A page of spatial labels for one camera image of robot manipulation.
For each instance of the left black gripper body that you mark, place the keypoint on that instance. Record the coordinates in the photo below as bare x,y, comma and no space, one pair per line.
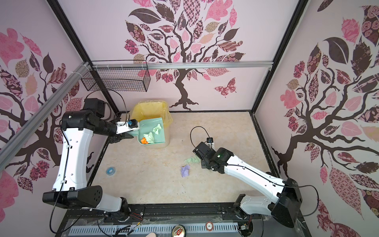
112,138

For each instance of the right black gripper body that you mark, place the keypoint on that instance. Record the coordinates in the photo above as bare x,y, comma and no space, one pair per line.
205,165

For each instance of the green hand brush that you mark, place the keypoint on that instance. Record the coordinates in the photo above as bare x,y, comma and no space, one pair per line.
192,160

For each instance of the purple paper scrap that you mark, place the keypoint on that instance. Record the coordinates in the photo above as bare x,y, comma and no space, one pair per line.
185,171

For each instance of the green plastic dustpan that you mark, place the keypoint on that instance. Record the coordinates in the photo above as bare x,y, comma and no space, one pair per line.
147,126

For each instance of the light green scrap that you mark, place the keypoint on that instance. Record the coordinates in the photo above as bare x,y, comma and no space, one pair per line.
157,129

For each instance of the small orange scrap front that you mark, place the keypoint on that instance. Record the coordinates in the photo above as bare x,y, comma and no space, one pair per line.
144,141

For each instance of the green paper scrap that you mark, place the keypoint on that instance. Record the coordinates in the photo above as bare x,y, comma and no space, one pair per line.
150,137

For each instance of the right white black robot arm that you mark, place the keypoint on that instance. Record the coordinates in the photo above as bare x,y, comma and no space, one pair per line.
281,199

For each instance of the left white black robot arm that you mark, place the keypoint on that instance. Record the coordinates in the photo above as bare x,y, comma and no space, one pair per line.
71,189

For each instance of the blue tape roll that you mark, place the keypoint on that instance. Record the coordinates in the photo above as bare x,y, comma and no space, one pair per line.
110,171

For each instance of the cream trash bin yellow bag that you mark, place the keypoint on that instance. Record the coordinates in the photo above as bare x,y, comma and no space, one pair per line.
154,109

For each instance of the red white round sticker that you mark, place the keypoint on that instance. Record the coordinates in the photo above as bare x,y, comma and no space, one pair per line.
209,226

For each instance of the metal can top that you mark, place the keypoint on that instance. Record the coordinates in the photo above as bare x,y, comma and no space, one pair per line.
178,231

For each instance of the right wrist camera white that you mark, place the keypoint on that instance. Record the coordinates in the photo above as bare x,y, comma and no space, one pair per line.
209,141

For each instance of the black wire basket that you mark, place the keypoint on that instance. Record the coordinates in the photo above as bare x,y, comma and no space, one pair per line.
118,75

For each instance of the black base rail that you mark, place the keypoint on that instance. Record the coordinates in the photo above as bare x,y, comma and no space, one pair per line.
255,225

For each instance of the grey slotted cable duct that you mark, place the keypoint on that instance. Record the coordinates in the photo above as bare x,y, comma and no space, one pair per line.
161,230

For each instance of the aluminium rail back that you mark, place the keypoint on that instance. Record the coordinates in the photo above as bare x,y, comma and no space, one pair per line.
194,65

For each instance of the aluminium rail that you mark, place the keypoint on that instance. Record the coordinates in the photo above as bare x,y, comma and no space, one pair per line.
194,65
11,148

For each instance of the aluminium rail left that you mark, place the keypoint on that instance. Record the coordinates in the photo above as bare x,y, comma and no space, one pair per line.
11,148

